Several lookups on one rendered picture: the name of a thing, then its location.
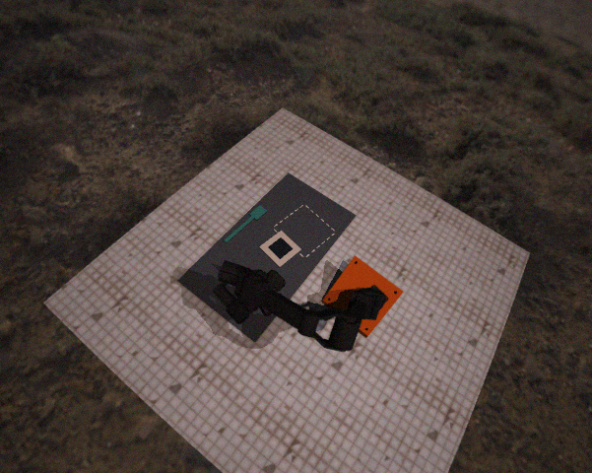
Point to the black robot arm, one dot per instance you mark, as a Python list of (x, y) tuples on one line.
[(255, 288)]

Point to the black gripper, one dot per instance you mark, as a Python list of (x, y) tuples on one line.
[(239, 311)]

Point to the beige square tile with dark centre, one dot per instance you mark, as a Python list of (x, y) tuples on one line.
[(280, 248)]

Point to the small green trowel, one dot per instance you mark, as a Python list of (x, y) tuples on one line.
[(256, 214)]

